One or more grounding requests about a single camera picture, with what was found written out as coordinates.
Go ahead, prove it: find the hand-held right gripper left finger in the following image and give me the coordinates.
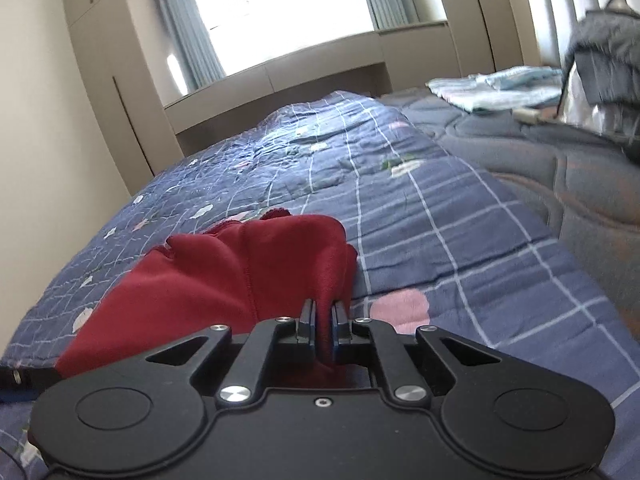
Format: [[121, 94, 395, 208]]
[[145, 299, 319, 408]]

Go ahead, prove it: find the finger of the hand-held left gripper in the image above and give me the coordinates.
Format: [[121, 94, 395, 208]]
[[0, 366, 60, 405]]

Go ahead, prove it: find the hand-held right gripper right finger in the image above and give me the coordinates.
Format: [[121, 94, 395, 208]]
[[329, 299, 502, 407]]

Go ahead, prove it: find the dark red sweater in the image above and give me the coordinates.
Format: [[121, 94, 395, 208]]
[[55, 212, 372, 390]]

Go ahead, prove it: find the blue checked floral quilt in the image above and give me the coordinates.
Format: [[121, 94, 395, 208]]
[[0, 90, 640, 480]]

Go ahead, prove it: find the beige window bench cabinet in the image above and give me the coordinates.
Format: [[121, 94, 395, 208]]
[[162, 19, 452, 145]]

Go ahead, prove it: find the white patterned folded cloth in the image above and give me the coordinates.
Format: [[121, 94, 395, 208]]
[[426, 75, 565, 113]]

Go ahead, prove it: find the beige wardrobe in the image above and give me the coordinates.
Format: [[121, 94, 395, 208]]
[[405, 0, 545, 95], [59, 0, 184, 200]]

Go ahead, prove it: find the bright window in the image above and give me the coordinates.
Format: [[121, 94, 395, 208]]
[[182, 0, 377, 80]]

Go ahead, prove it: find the grey padded jacket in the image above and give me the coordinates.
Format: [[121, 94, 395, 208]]
[[559, 6, 640, 113]]

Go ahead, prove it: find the grey upholstered headboard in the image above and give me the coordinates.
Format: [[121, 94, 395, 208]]
[[521, 0, 640, 70]]

